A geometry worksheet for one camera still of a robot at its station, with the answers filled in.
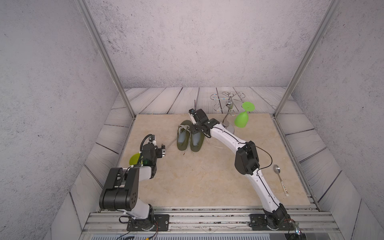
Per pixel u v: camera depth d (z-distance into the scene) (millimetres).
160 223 730
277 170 906
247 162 630
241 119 945
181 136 1046
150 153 712
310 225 726
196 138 1040
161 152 873
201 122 783
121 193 446
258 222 728
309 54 858
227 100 903
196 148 966
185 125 1046
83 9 702
